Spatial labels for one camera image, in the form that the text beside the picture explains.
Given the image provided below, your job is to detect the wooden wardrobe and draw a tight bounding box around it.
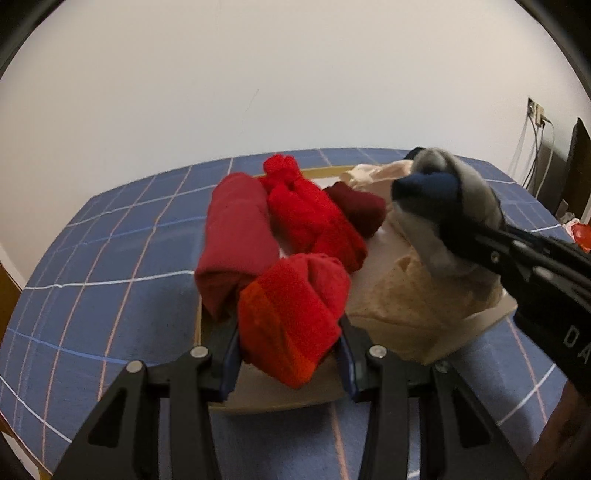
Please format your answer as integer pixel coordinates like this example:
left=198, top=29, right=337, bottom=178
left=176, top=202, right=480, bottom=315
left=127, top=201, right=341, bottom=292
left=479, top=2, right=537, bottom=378
left=0, top=258, right=25, bottom=324

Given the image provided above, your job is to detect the grey and navy sock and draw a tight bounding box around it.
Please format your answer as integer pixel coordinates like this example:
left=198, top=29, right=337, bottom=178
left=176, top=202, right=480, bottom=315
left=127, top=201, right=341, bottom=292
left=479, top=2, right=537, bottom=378
left=391, top=147, right=507, bottom=278

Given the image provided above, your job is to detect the maroon sock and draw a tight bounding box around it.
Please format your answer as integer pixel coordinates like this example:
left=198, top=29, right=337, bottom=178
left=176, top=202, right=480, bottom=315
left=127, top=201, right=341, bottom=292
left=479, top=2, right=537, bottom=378
left=322, top=181, right=388, bottom=239

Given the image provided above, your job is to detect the red plastic bag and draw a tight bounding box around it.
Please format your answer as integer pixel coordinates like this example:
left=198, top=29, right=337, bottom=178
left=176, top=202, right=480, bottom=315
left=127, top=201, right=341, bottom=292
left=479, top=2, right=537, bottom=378
left=565, top=219, right=591, bottom=254

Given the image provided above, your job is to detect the wall socket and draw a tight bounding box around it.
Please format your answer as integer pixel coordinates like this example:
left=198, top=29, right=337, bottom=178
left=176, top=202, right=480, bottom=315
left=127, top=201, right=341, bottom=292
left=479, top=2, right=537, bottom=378
left=527, top=96, right=553, bottom=126

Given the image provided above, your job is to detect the blue plaid tablecloth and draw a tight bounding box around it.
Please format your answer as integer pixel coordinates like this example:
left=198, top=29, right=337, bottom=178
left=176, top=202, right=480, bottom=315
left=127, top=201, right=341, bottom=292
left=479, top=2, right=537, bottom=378
left=0, top=148, right=574, bottom=480

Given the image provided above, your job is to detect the bright red sock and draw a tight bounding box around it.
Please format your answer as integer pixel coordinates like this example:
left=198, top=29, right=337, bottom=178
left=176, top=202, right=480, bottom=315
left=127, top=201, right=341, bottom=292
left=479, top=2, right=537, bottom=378
left=258, top=154, right=369, bottom=276

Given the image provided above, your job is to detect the shallow cardboard tray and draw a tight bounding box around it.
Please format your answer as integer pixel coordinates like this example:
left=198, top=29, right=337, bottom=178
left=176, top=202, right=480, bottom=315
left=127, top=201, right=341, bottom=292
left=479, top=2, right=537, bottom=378
left=194, top=164, right=519, bottom=417

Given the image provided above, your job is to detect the cream dotted underwear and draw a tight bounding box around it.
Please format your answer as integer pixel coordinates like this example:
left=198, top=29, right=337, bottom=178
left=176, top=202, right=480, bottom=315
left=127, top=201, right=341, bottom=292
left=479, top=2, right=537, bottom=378
left=346, top=208, right=507, bottom=366

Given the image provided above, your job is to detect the red and orange sock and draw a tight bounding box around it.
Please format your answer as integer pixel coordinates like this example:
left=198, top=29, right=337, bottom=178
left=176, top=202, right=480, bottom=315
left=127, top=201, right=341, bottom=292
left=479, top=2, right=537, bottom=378
left=238, top=252, right=352, bottom=389

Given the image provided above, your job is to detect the black monitor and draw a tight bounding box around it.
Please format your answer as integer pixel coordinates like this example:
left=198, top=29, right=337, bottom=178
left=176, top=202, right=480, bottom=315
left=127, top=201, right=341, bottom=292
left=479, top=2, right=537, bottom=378
left=556, top=117, right=591, bottom=219

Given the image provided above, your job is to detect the dark wooden desk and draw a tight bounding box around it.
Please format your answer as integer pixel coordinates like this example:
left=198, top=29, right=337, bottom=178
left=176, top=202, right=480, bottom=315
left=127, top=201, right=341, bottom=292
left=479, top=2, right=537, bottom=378
left=0, top=382, right=583, bottom=480

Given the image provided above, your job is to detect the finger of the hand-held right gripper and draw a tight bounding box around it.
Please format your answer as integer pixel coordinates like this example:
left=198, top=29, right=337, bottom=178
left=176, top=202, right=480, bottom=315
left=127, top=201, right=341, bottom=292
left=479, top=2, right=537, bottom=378
left=441, top=230, right=551, bottom=297
left=479, top=223, right=591, bottom=274

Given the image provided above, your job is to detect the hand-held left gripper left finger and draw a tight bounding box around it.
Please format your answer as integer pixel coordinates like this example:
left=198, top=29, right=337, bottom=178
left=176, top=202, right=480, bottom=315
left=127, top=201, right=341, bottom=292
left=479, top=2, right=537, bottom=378
left=62, top=318, right=242, bottom=480

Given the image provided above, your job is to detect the dark red underwear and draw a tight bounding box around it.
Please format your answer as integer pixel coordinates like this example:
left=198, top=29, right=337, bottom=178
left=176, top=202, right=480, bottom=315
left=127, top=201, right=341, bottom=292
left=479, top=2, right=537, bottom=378
left=194, top=172, right=281, bottom=322

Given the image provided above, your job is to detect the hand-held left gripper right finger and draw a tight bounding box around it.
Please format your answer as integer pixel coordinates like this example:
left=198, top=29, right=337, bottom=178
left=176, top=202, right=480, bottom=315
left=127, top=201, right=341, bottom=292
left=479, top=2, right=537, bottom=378
left=338, top=314, right=529, bottom=480

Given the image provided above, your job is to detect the grey power cable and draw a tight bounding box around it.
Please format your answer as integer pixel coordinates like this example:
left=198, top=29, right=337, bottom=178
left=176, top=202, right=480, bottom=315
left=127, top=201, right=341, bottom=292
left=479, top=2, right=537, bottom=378
left=538, top=120, right=557, bottom=195

